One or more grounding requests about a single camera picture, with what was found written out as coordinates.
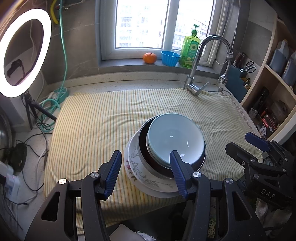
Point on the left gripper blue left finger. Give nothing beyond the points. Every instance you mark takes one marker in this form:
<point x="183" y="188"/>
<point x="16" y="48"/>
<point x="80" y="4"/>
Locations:
<point x="56" y="218"/>

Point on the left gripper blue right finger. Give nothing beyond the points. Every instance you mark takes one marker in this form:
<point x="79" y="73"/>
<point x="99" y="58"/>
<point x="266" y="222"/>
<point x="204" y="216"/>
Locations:
<point x="235" y="218"/>

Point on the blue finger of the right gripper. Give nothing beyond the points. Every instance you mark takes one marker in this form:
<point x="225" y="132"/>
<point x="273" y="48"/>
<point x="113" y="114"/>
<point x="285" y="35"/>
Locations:
<point x="257" y="142"/>

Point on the large floral white plate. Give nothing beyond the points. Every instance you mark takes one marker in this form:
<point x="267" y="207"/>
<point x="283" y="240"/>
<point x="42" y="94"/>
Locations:
<point x="145" y="181"/>

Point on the red steel bowl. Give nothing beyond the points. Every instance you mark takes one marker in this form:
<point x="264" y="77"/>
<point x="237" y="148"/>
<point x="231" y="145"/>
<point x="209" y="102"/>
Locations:
<point x="149" y="163"/>

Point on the light blue ceramic bowl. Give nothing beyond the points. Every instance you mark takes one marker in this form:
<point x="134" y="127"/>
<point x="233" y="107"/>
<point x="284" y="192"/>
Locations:
<point x="172" y="131"/>

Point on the red black box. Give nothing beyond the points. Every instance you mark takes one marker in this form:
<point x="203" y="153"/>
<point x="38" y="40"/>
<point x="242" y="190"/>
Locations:
<point x="266" y="127"/>

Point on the wooden shelf unit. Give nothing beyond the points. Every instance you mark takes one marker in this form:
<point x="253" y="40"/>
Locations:
<point x="278" y="89"/>

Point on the blue knife holder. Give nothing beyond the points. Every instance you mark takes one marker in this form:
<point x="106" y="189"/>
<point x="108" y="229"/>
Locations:
<point x="236" y="82"/>

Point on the black power adapter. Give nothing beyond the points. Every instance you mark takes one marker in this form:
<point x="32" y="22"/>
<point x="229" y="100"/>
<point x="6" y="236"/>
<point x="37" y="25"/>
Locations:
<point x="17" y="157"/>

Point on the yellow striped cloth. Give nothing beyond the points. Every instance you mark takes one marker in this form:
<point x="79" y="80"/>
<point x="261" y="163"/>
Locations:
<point x="91" y="126"/>

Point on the green dish soap bottle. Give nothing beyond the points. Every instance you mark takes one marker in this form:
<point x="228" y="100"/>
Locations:
<point x="189" y="48"/>

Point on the blue plastic cup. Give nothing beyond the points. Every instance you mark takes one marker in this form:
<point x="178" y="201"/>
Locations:
<point x="169" y="58"/>

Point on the black tripod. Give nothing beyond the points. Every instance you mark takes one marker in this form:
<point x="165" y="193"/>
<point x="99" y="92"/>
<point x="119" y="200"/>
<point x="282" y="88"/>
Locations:
<point x="42" y="113"/>

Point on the orange tangerine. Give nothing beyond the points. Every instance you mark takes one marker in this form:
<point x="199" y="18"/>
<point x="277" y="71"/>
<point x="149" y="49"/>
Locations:
<point x="149" y="58"/>

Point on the black handled scissors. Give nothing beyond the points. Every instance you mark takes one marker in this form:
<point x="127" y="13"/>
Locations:
<point x="249" y="67"/>

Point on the brown handled knives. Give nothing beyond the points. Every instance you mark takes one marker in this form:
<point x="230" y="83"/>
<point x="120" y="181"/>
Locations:
<point x="239" y="60"/>

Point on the white ring light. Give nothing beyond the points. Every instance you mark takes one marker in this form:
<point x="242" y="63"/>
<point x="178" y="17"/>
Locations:
<point x="43" y="17"/>

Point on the white window frame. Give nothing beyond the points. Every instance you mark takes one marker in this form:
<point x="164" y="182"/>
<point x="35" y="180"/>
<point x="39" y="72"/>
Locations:
<point x="129" y="29"/>

